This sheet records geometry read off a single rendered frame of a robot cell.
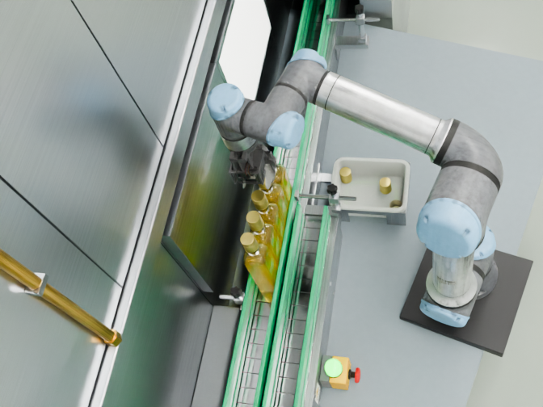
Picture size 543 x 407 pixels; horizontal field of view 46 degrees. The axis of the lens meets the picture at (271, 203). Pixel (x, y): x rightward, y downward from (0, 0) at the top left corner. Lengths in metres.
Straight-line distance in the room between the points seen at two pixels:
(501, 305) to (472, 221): 0.64
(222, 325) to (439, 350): 0.58
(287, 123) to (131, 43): 0.33
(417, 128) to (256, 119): 0.31
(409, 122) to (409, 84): 0.92
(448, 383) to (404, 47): 1.14
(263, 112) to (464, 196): 0.41
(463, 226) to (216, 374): 0.81
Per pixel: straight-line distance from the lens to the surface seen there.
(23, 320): 1.03
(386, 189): 1.94
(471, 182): 1.24
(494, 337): 1.79
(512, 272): 1.86
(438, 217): 1.20
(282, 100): 1.28
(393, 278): 1.87
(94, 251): 1.18
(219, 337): 1.75
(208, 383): 1.72
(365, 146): 2.08
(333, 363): 1.70
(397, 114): 1.30
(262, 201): 1.55
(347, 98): 1.30
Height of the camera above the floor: 2.49
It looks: 59 degrees down
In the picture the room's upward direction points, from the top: 23 degrees counter-clockwise
